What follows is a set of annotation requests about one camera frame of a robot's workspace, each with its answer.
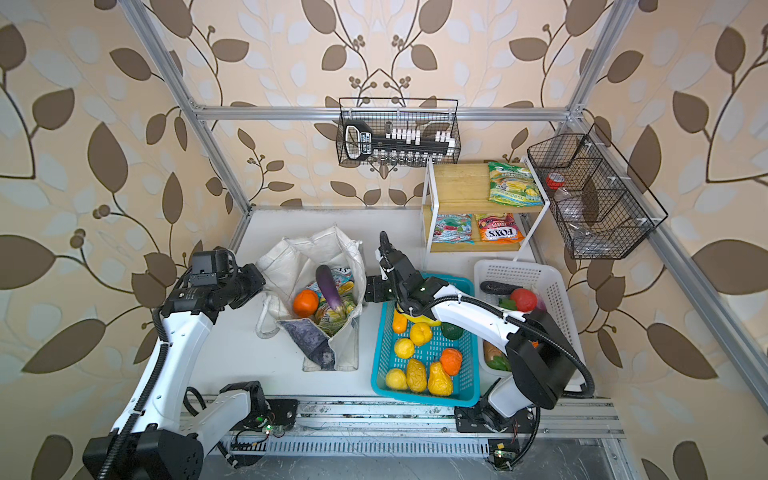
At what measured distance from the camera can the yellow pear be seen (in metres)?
0.75

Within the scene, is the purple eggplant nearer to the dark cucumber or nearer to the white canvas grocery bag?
the white canvas grocery bag

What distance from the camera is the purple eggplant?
83 centimetres

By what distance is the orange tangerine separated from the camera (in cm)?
84
